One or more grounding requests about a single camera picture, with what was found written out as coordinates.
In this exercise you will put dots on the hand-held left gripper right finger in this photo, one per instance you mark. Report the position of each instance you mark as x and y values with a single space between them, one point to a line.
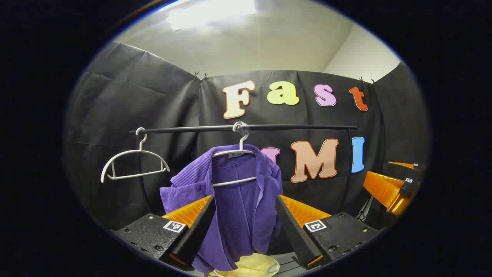
294 234

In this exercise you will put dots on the black clothes rack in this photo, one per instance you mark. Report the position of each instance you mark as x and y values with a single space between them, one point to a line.
292 126

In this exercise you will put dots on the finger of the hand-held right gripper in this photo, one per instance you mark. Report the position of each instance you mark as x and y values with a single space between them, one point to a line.
380 188
399 171

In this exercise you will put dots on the white hanger tied to rail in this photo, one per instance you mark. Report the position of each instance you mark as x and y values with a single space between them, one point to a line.
234 181

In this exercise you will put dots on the white plastic hanger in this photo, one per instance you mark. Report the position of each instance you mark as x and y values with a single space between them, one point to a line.
134 175

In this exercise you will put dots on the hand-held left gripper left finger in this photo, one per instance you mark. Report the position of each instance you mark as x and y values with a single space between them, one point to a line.
196 234

